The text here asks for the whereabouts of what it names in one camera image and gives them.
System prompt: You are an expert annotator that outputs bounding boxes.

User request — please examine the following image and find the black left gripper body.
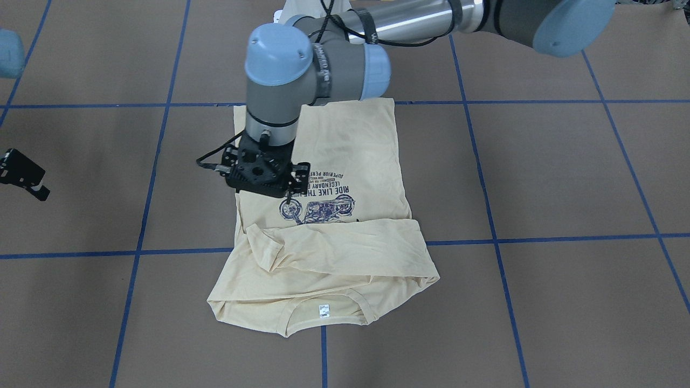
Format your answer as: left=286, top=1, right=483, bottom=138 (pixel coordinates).
left=224, top=132, right=311, bottom=198

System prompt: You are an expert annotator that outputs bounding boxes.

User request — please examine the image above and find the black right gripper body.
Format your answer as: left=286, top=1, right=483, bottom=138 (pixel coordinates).
left=1, top=148, right=45, bottom=191

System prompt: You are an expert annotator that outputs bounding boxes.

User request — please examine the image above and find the cream long sleeve shirt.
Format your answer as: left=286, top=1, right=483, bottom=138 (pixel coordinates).
left=207, top=98, right=440, bottom=337

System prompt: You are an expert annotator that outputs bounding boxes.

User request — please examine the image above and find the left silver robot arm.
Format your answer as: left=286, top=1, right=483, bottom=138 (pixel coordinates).
left=211, top=1, right=616, bottom=198

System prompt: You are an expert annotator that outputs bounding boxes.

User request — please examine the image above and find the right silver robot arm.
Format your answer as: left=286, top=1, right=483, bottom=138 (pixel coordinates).
left=1, top=29, right=50, bottom=202

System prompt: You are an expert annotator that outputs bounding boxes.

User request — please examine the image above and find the white pedestal column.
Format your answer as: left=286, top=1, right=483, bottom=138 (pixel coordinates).
left=274, top=1, right=352, bottom=24

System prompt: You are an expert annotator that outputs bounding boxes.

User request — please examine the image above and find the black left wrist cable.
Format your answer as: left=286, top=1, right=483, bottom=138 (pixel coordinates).
left=196, top=0, right=459, bottom=173

